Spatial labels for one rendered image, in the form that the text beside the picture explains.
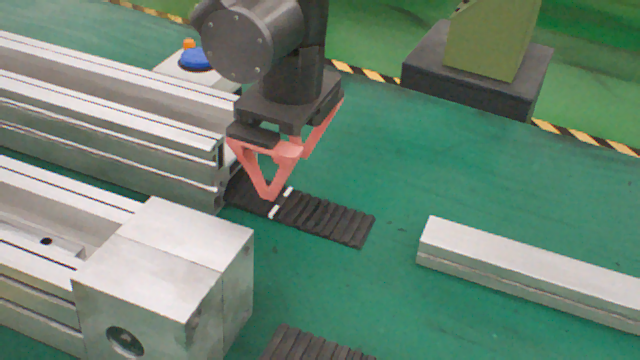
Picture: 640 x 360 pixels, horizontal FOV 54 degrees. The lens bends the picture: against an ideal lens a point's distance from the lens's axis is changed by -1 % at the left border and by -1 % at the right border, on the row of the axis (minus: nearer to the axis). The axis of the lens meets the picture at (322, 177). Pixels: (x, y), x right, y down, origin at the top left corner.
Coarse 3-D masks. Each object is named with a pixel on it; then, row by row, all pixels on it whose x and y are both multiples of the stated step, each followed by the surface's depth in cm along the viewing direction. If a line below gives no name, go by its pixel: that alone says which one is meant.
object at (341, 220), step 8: (344, 208) 65; (336, 216) 63; (344, 216) 64; (352, 216) 64; (328, 224) 63; (336, 224) 63; (344, 224) 63; (328, 232) 61; (336, 232) 62; (344, 232) 62; (336, 240) 61
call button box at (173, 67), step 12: (168, 60) 76; (180, 60) 75; (156, 72) 73; (168, 72) 73; (180, 72) 73; (192, 72) 74; (204, 72) 74; (216, 72) 74; (204, 84) 72; (216, 84) 73; (228, 84) 76; (240, 84) 79
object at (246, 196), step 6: (246, 186) 65; (252, 186) 66; (240, 192) 65; (246, 192) 65; (252, 192) 65; (234, 198) 64; (240, 198) 64; (246, 198) 64; (252, 198) 64; (234, 204) 64; (240, 204) 64; (246, 204) 63
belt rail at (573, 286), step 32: (448, 224) 60; (416, 256) 59; (448, 256) 58; (480, 256) 57; (512, 256) 57; (544, 256) 57; (512, 288) 57; (544, 288) 56; (576, 288) 54; (608, 288) 55; (608, 320) 55
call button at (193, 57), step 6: (192, 48) 76; (198, 48) 76; (186, 54) 74; (192, 54) 74; (198, 54) 74; (186, 60) 73; (192, 60) 73; (198, 60) 73; (204, 60) 74; (192, 66) 74; (198, 66) 74; (204, 66) 74
